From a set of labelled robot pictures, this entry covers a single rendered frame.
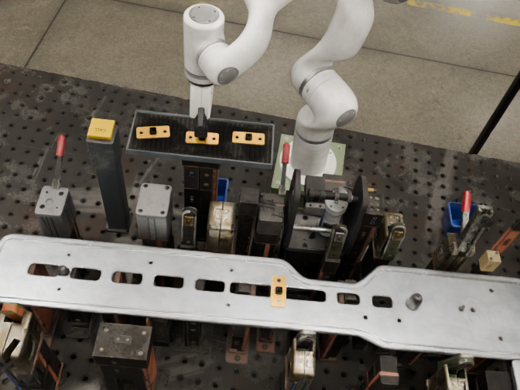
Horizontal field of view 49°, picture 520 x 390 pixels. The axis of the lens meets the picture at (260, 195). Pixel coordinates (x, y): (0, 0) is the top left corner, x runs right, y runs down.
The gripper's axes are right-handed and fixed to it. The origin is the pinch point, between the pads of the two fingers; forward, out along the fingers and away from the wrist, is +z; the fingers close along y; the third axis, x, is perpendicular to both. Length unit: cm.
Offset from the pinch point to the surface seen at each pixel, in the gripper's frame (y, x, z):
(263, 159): 5.3, 16.0, 7.2
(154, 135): 0.0, -12.1, 6.9
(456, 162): -36, 93, 53
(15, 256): 28, -44, 23
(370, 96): -139, 90, 123
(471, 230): 23, 68, 8
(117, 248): 24.6, -19.6, 23.1
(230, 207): 15.5, 8.3, 15.2
